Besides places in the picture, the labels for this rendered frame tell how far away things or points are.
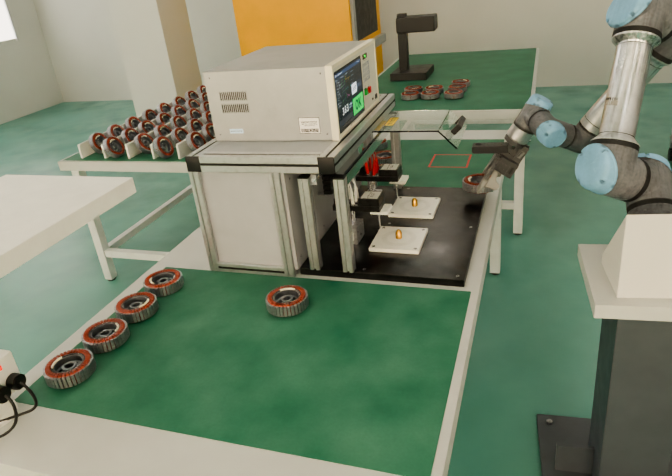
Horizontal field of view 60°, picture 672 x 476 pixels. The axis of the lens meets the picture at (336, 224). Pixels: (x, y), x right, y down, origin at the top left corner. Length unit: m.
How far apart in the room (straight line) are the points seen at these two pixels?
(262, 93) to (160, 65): 3.98
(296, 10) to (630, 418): 4.39
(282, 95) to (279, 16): 3.89
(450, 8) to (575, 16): 1.31
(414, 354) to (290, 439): 0.35
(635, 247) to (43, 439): 1.37
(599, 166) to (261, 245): 0.92
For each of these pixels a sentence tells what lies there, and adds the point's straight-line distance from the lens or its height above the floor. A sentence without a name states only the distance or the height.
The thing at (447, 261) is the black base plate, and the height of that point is 0.77.
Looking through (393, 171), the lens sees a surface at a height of 0.92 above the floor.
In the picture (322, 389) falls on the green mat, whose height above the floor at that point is 0.75.
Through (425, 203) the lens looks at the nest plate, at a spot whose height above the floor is 0.78.
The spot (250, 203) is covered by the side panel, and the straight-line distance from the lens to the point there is 1.64.
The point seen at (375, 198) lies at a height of 0.92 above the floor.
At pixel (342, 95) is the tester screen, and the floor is 1.23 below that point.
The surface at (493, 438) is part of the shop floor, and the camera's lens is 2.22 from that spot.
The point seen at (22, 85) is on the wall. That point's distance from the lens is 9.28.
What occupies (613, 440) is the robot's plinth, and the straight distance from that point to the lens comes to 1.93.
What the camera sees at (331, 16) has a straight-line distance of 5.32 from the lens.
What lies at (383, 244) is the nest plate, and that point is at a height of 0.78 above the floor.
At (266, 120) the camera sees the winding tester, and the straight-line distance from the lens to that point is 1.67.
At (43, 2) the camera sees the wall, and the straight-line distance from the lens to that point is 9.52.
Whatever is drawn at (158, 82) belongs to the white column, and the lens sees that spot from 5.65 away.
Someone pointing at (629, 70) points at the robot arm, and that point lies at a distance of 1.67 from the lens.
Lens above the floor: 1.58
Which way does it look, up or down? 25 degrees down
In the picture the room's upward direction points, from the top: 7 degrees counter-clockwise
